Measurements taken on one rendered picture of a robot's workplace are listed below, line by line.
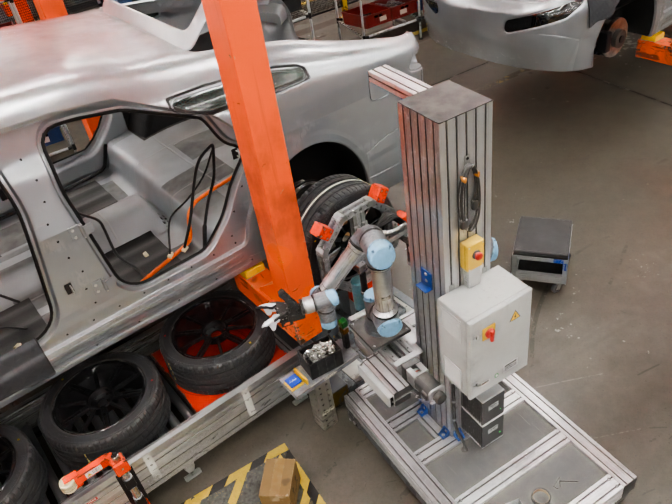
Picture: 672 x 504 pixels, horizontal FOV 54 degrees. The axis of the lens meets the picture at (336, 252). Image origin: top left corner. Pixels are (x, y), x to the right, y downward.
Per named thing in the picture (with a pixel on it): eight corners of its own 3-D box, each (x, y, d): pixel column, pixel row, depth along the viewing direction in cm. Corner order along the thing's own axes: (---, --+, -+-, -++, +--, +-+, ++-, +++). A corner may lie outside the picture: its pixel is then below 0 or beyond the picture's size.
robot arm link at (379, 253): (393, 315, 318) (383, 224, 284) (405, 336, 306) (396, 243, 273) (370, 323, 316) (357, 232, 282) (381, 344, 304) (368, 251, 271)
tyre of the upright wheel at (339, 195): (269, 276, 382) (351, 273, 427) (293, 295, 367) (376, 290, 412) (300, 168, 362) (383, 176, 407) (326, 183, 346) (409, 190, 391)
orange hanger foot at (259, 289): (259, 276, 418) (247, 232, 397) (308, 316, 383) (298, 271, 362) (236, 289, 411) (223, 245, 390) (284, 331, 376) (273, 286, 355)
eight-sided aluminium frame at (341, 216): (394, 257, 406) (387, 182, 372) (401, 262, 401) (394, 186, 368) (324, 301, 383) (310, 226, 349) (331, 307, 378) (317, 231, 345)
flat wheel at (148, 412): (115, 492, 338) (99, 465, 323) (29, 448, 367) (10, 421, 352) (195, 396, 380) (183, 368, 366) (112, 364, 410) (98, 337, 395)
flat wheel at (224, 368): (219, 303, 441) (210, 276, 427) (297, 336, 407) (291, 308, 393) (146, 370, 402) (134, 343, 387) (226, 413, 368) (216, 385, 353)
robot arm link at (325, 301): (341, 309, 289) (338, 294, 284) (317, 316, 288) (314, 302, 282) (335, 298, 296) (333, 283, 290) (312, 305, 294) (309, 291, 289)
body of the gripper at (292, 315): (280, 328, 285) (307, 320, 287) (276, 312, 280) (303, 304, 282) (277, 319, 291) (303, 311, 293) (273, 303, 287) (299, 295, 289)
